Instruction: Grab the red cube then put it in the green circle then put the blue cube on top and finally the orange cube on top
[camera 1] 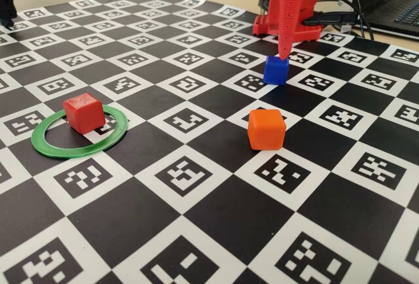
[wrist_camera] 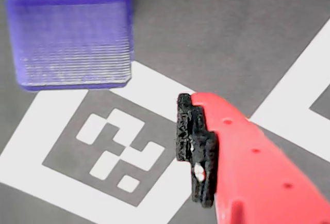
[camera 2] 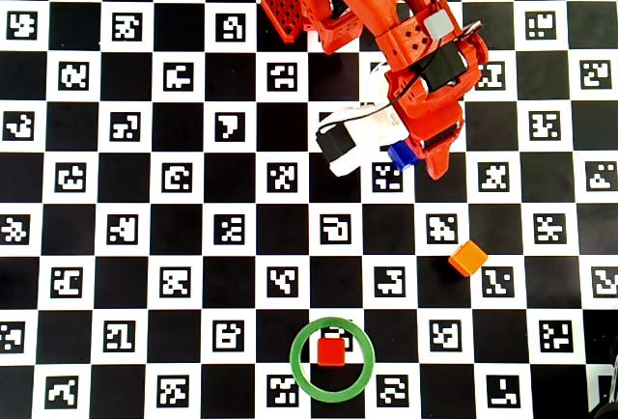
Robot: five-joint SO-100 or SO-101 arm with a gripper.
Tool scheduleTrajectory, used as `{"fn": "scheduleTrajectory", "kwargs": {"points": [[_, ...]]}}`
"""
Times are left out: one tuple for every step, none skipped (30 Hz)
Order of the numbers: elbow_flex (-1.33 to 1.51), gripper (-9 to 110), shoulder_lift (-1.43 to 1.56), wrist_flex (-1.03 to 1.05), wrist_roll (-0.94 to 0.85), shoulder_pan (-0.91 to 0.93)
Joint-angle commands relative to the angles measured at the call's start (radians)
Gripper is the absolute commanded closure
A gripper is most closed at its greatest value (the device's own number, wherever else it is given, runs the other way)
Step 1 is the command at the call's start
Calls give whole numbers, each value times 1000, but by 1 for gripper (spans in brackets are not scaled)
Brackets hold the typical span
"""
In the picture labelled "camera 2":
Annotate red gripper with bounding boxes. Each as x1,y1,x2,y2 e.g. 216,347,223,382
384,67,478,181

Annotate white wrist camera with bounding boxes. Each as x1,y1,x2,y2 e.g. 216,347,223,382
316,67,411,178

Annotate thin black camera cable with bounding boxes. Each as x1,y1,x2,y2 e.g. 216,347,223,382
318,0,448,131

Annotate small grey box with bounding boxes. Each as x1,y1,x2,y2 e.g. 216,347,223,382
424,9,456,40

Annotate black white marker mat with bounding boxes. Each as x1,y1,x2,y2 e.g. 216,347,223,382
0,0,618,419

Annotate red robot base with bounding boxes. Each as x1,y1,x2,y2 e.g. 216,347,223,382
259,0,364,56

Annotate orange cube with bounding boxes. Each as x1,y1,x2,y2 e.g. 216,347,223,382
447,239,489,278

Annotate green ring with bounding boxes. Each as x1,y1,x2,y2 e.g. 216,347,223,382
289,317,376,404

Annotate blue cube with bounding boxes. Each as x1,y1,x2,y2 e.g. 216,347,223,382
387,141,420,172

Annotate red cube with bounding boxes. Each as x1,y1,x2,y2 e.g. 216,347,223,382
316,335,348,367

